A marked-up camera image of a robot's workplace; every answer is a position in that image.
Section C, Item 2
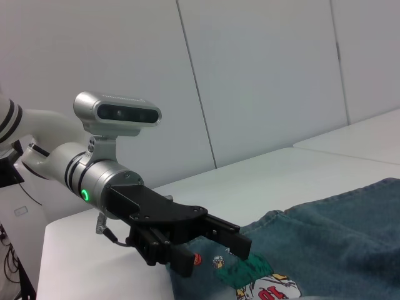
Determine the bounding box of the left gripper cable silver plug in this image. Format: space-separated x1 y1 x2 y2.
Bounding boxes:
93 212 136 251

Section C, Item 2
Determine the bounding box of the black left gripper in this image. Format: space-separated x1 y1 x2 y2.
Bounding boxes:
105 182 253 279

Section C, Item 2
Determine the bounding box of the black robot torso mount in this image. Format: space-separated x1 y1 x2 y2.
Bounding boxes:
0 140 26 189

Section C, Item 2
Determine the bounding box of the black stand frame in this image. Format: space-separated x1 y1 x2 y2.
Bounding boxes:
16 257 39 300

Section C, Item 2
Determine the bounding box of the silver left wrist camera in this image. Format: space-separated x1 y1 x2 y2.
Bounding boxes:
73 91 163 165

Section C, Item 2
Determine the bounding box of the blue denim shorts basketball print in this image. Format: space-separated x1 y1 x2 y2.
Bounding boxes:
168 177 400 300

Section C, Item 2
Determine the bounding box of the black cable bundle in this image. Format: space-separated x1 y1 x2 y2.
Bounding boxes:
0 223 20 284

